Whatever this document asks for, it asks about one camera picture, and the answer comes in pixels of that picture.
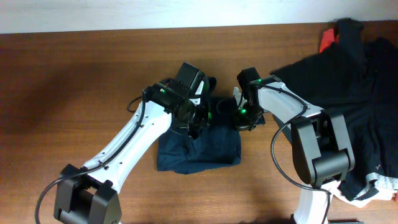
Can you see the white grey garment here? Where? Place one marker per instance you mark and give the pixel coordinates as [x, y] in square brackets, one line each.
[378, 187]

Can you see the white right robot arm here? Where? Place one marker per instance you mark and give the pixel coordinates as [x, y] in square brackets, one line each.
[321, 150]

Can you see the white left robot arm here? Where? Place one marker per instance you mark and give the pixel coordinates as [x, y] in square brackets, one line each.
[90, 194]

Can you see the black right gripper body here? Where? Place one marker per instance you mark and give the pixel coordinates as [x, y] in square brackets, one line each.
[249, 116]

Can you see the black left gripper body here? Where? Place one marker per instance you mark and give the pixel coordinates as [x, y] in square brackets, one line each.
[196, 116]

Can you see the dark green garment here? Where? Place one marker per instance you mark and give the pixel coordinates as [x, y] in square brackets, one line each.
[338, 78]

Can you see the black garment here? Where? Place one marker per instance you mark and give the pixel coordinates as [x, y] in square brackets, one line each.
[382, 66]

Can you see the red cloth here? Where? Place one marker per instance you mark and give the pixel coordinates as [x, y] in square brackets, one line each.
[329, 36]

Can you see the navy blue shorts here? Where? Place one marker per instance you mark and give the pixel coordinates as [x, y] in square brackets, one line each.
[215, 144]

